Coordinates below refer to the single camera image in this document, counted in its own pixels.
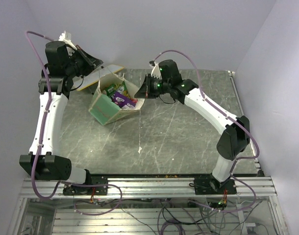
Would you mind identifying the yellow-edged board on stand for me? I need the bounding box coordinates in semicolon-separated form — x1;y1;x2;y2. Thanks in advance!
72;64;124;91

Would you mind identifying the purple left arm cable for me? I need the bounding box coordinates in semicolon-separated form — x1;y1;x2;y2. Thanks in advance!
25;30;62;199

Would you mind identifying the aluminium front frame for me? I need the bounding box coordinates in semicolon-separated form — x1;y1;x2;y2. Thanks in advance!
19;177;277;199

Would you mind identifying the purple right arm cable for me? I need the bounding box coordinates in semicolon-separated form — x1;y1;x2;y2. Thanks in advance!
151;50;260;212

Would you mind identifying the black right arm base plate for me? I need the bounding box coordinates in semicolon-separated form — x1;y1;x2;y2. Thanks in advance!
189;174;237;195

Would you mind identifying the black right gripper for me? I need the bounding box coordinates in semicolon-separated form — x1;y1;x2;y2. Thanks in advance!
135;73;171;99

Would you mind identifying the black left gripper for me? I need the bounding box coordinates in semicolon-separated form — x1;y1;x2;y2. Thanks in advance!
65;45;104;78

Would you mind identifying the aluminium rail at table edge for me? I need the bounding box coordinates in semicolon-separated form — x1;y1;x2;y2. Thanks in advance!
227;70;265;177

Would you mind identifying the purple snack packet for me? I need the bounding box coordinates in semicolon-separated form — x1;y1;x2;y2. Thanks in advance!
112;93;136;110

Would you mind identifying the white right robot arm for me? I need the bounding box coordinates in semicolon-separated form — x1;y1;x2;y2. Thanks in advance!
135;60;250;194

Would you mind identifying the green printed paper bag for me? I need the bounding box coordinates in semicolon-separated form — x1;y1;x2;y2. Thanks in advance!
89;73;145;125

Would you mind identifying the green snack packet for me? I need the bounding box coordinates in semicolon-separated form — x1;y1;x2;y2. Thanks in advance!
102;82;130;98

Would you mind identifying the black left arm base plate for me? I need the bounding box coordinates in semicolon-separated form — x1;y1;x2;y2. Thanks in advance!
63;174;108;196

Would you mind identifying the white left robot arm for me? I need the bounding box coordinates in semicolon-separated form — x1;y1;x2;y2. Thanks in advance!
19;40;103;194

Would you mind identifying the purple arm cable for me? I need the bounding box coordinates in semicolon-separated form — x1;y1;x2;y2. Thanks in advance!
151;50;260;212
25;30;62;199

